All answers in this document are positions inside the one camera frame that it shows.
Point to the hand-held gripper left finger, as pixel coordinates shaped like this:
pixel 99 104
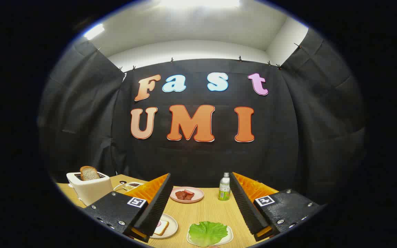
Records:
pixel 157 203

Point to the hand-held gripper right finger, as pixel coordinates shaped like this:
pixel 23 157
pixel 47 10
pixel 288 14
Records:
pixel 245 206

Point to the green lettuce leaf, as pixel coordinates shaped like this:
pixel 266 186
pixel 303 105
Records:
pixel 207 233

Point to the thick white bread slice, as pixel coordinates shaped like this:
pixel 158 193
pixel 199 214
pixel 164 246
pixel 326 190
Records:
pixel 89 173

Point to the thin toast slice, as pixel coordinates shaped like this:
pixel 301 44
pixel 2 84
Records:
pixel 161 228

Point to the brown meat piece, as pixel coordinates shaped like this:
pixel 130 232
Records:
pixel 181 195

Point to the round white plate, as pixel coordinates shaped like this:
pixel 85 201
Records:
pixel 172 225

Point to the green label metal bottle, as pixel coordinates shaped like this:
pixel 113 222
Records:
pixel 224 189

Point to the white divided condiment dish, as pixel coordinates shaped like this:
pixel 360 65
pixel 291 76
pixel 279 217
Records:
pixel 133 186

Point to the red sausage slice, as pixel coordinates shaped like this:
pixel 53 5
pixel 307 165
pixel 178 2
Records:
pixel 189 192

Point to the square white plate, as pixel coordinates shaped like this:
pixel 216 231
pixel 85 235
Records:
pixel 230 237

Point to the pink plate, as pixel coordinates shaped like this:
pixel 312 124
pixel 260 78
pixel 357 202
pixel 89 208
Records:
pixel 198 196

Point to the black backdrop cloth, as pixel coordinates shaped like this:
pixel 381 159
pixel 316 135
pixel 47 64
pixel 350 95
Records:
pixel 198 162

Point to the white toaster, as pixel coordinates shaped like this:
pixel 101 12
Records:
pixel 93 193

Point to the ceiling light panel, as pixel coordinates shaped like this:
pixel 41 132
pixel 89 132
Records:
pixel 93 31
pixel 198 2

